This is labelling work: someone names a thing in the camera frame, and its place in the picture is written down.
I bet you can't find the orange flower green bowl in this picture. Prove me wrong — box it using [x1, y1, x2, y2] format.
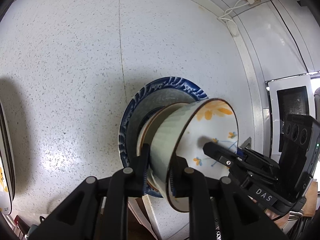
[150, 99, 238, 212]

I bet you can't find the large bear pattern plate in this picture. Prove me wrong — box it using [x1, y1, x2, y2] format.
[1, 103, 16, 215]

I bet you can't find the blue floral porcelain bowl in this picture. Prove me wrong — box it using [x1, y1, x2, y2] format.
[118, 76, 209, 198]

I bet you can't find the white bowl brown rim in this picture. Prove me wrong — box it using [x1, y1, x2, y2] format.
[137, 102, 197, 195]

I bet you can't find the person's right hand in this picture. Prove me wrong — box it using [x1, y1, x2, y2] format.
[250, 197, 290, 230]

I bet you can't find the stainless steel sink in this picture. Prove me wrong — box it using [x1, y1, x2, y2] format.
[239, 137, 252, 152]

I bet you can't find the white microwave oven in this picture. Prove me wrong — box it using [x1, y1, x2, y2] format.
[267, 75, 316, 161]

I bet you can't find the white power cable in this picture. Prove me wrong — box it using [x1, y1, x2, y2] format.
[216, 0, 272, 37]

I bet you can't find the black power cable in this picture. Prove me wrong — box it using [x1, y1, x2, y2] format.
[264, 0, 311, 74]

